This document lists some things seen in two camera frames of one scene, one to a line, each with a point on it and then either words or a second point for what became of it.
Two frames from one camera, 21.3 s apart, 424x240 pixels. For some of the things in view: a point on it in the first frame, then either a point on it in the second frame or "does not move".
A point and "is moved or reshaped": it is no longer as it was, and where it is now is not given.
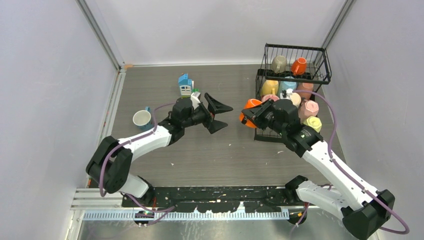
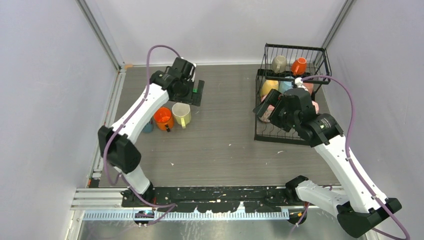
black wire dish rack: [293, 75] does not move
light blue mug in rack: [285, 85] does not move
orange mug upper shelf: [299, 66] does not move
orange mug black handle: [249, 103] is moved or reshaped
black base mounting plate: [215, 199] does not move
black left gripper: [216, 107] -> [196, 97]
